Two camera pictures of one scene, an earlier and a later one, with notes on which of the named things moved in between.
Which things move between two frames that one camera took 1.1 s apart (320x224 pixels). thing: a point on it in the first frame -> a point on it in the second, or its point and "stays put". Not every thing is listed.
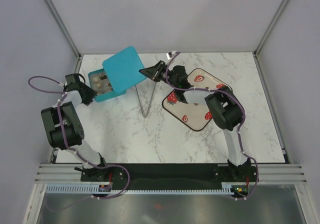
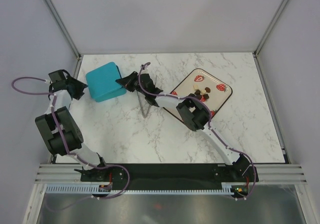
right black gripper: x=154 y=72 -> x=127 y=82
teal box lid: x=122 y=69 -> x=102 y=80
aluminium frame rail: x=61 y=174 stays put
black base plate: x=135 y=177 stays put
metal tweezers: x=145 y=116 stays put
